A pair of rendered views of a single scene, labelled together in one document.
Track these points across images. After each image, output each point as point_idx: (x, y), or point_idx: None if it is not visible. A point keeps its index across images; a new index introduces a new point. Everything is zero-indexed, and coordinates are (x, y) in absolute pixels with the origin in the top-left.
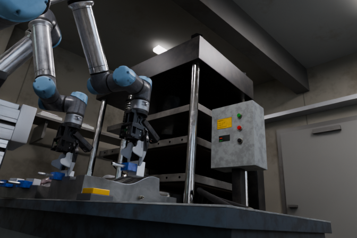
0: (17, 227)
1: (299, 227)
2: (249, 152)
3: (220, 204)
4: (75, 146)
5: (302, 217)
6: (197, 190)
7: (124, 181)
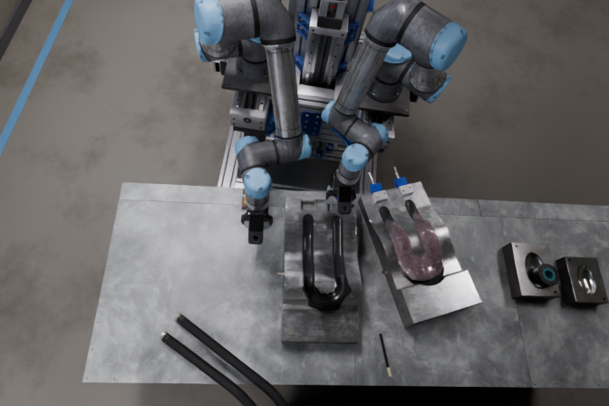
0: None
1: None
2: None
3: (126, 182)
4: (332, 190)
5: (101, 286)
6: (275, 388)
7: (314, 265)
